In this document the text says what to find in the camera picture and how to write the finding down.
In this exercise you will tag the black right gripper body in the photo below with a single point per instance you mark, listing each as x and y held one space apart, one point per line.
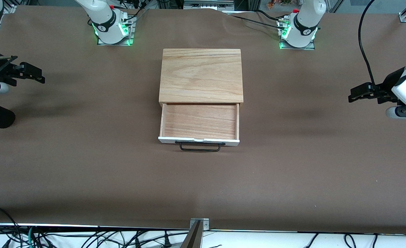
3 71

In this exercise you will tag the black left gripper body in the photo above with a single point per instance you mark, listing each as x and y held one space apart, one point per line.
386 88

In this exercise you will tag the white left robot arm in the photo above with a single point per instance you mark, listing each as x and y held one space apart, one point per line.
304 24

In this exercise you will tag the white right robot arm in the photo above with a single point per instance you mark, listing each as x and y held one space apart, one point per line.
104 20

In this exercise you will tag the wooden drawer cabinet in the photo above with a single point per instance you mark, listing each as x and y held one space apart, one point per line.
201 75

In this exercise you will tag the colourful small objects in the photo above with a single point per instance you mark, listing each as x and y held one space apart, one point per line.
278 3

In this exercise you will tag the grey electronics box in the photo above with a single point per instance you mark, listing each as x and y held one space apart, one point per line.
206 4

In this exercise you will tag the brown paper table cover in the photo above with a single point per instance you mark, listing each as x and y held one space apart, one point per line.
203 189

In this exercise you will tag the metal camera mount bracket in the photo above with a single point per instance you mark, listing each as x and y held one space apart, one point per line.
196 237

